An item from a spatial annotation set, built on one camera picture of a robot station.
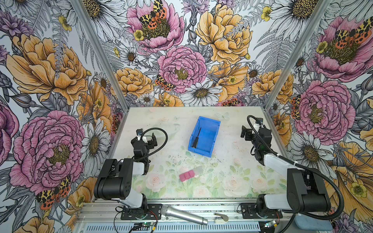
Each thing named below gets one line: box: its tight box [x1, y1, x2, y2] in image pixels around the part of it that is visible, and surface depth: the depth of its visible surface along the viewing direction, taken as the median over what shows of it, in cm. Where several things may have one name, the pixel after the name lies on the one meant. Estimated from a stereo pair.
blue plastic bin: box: [187, 116, 221, 158], surface depth 102 cm
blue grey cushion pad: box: [294, 215, 333, 231], surface depth 69 cm
